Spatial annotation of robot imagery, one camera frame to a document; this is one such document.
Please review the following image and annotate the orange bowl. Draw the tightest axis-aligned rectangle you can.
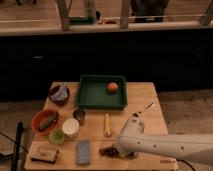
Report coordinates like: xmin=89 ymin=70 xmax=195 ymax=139
xmin=31 ymin=109 xmax=61 ymax=136

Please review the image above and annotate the green plastic tray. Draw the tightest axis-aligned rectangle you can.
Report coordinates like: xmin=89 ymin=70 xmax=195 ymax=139
xmin=75 ymin=75 xmax=128 ymax=110

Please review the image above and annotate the green cucumber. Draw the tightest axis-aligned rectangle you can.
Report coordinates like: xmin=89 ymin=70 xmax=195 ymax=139
xmin=39 ymin=112 xmax=58 ymax=131

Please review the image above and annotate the orange fruit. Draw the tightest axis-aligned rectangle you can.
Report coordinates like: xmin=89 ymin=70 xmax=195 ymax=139
xmin=107 ymin=82 xmax=118 ymax=93

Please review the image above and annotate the small metal cup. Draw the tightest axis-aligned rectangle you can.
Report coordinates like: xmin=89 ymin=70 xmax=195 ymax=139
xmin=73 ymin=109 xmax=85 ymax=125

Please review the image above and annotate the dark grape bunch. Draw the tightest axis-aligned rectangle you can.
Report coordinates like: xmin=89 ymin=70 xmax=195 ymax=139
xmin=99 ymin=147 xmax=119 ymax=157

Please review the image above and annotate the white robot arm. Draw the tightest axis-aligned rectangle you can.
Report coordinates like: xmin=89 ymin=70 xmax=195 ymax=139
xmin=114 ymin=117 xmax=213 ymax=166

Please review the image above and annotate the white lidded cup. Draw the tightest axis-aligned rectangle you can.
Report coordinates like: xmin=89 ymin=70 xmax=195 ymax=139
xmin=62 ymin=118 xmax=79 ymax=137

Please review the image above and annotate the dark bowl with cloth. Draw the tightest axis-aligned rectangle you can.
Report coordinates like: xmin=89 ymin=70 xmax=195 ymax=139
xmin=48 ymin=85 xmax=70 ymax=106

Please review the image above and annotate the green small cup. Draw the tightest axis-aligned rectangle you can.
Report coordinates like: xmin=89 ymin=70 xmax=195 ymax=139
xmin=49 ymin=128 xmax=65 ymax=144

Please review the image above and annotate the black floor cable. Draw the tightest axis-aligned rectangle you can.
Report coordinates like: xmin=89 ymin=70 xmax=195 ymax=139
xmin=176 ymin=158 xmax=198 ymax=171

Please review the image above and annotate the brown wooden block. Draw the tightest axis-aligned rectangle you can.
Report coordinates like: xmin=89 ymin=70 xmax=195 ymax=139
xmin=30 ymin=147 xmax=59 ymax=164

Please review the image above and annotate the blue sponge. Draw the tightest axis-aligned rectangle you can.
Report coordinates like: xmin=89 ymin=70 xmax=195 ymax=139
xmin=76 ymin=141 xmax=90 ymax=165

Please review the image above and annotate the silver fork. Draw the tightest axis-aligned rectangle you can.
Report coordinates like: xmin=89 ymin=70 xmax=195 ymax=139
xmin=132 ymin=102 xmax=155 ymax=117

